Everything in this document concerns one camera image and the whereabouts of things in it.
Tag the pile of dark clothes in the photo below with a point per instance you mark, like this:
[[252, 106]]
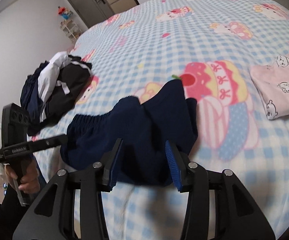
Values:
[[53, 89]]

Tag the grey room door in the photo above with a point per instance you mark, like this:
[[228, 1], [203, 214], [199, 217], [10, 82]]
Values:
[[92, 12]]

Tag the blue checkered cartoon blanket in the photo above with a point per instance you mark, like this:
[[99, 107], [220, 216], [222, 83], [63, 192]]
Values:
[[211, 46]]

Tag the navy white-striped shorts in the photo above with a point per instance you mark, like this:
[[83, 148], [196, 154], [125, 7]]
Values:
[[144, 129]]

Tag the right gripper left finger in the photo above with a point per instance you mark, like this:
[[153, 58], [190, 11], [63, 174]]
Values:
[[51, 215]]

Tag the red blue plush toy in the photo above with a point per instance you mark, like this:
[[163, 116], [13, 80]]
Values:
[[64, 12]]

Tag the person's left hand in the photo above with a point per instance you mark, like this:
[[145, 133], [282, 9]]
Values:
[[29, 182]]

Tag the white toy shelf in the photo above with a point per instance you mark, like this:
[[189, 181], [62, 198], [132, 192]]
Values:
[[71, 30]]

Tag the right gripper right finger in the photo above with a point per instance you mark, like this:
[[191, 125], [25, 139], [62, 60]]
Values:
[[237, 215]]

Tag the folded pink cartoon garment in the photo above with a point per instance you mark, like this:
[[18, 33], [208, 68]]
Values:
[[272, 83]]

